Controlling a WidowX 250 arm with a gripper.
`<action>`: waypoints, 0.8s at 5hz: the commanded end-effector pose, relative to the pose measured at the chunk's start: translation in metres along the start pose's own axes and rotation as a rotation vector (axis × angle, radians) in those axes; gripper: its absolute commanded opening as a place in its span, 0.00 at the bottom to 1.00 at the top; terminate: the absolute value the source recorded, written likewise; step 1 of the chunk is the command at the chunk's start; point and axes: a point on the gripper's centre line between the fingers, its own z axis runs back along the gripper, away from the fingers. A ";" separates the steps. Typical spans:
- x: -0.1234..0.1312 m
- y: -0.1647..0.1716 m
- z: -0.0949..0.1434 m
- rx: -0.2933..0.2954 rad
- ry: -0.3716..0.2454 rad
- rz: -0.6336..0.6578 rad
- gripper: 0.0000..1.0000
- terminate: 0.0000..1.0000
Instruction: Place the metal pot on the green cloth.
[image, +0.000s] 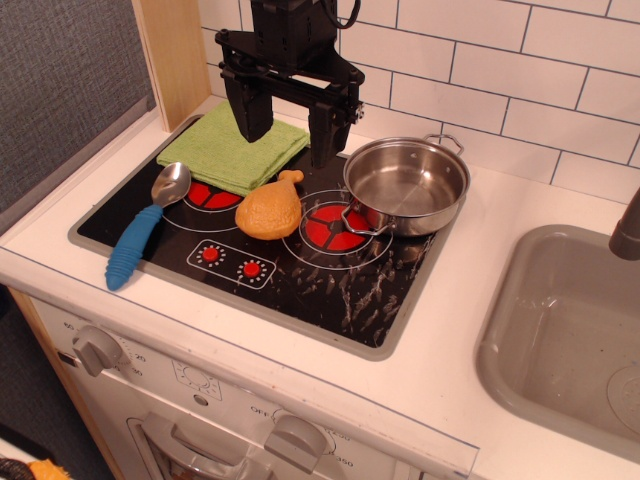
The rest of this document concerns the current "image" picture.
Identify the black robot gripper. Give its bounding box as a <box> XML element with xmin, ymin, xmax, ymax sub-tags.
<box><xmin>215</xmin><ymin>1</ymin><xmax>364</xmax><ymax>168</ymax></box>

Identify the stainless steel pot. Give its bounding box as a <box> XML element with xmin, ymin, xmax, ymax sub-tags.
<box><xmin>341</xmin><ymin>134</ymin><xmax>471</xmax><ymax>237</ymax></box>

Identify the green folded cloth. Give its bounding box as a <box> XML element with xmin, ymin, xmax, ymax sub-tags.
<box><xmin>157</xmin><ymin>101</ymin><xmax>310</xmax><ymax>197</ymax></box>

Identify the orange toy chicken drumstick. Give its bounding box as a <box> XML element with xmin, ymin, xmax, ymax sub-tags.
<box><xmin>235</xmin><ymin>170</ymin><xmax>304</xmax><ymax>240</ymax></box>

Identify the black toy stovetop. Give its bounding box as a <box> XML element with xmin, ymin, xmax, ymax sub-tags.
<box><xmin>67</xmin><ymin>113</ymin><xmax>467</xmax><ymax>362</ymax></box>

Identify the grey left oven knob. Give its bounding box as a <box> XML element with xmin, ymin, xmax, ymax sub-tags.
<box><xmin>72</xmin><ymin>326</ymin><xmax>123</xmax><ymax>377</ymax></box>

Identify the grey oven knob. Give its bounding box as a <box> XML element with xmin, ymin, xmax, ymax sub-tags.
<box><xmin>72</xmin><ymin>326</ymin><xmax>123</xmax><ymax>377</ymax></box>
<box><xmin>264</xmin><ymin>415</ymin><xmax>328</xmax><ymax>474</ymax></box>

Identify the grey right oven knob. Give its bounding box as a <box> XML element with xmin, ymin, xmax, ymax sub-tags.
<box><xmin>264</xmin><ymin>415</ymin><xmax>328</xmax><ymax>474</ymax></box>

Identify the grey plastic sink basin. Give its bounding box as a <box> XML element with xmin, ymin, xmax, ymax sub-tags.
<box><xmin>477</xmin><ymin>225</ymin><xmax>639</xmax><ymax>462</ymax></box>

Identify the grey faucet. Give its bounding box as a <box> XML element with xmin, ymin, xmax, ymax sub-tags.
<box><xmin>609</xmin><ymin>189</ymin><xmax>640</xmax><ymax>261</ymax></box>

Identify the orange object bottom left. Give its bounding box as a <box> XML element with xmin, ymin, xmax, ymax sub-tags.
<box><xmin>1</xmin><ymin>458</ymin><xmax>71</xmax><ymax>480</ymax></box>

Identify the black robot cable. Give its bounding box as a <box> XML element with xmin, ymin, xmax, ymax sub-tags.
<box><xmin>319</xmin><ymin>0</ymin><xmax>362</xmax><ymax>30</ymax></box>

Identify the blue handled metal spoon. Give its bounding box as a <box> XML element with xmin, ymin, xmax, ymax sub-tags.
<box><xmin>105</xmin><ymin>162</ymin><xmax>191</xmax><ymax>291</ymax></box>

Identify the wooden side post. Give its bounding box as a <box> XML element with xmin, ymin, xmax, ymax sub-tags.
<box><xmin>131</xmin><ymin>0</ymin><xmax>211</xmax><ymax>132</ymax></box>

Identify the grey oven door handle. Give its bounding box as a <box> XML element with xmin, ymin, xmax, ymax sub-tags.
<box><xmin>139</xmin><ymin>413</ymin><xmax>272</xmax><ymax>479</ymax></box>

